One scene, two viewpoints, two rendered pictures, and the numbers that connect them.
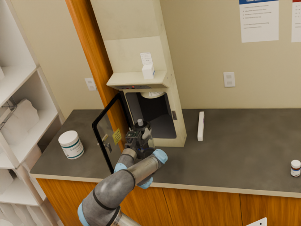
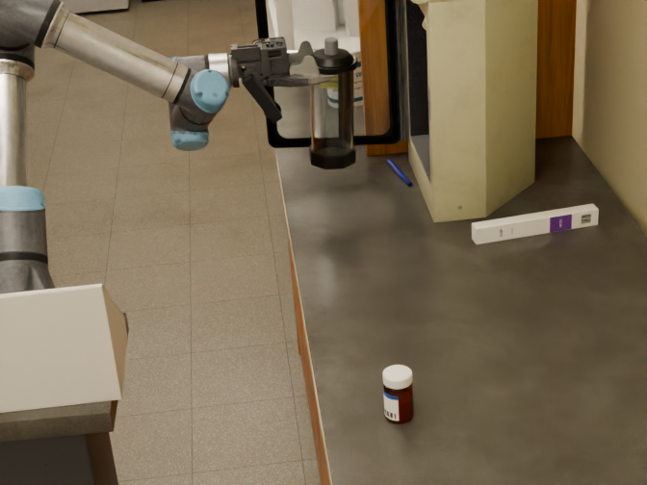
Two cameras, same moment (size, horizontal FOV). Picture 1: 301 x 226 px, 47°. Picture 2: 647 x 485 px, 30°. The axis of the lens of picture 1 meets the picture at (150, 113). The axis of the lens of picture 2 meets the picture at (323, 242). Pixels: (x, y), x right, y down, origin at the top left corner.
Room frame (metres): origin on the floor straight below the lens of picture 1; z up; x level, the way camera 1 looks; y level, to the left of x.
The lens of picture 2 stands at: (0.35, -1.99, 2.10)
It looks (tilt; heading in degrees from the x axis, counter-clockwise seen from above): 28 degrees down; 61
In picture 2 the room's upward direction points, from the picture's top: 4 degrees counter-clockwise
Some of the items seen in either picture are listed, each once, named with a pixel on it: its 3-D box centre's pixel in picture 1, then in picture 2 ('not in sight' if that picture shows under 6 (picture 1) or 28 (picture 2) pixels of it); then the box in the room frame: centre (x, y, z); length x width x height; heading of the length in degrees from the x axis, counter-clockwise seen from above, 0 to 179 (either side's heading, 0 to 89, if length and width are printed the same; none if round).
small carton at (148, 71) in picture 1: (148, 71); not in sight; (1.60, -0.05, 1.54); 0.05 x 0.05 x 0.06; 69
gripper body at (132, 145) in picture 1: (133, 143); (260, 63); (1.39, 0.13, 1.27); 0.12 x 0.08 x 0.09; 155
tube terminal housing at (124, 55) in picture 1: (152, 86); (475, 14); (1.80, -0.05, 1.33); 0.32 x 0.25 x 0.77; 65
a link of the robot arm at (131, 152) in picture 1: (128, 155); (221, 70); (1.32, 0.17, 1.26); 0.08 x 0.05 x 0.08; 65
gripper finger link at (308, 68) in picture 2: (146, 132); (311, 68); (1.46, 0.05, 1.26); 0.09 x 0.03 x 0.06; 131
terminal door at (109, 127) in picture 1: (115, 134); (328, 63); (1.61, 0.23, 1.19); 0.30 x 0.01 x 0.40; 146
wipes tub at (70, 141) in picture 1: (71, 145); not in sight; (1.85, 0.57, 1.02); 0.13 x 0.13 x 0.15
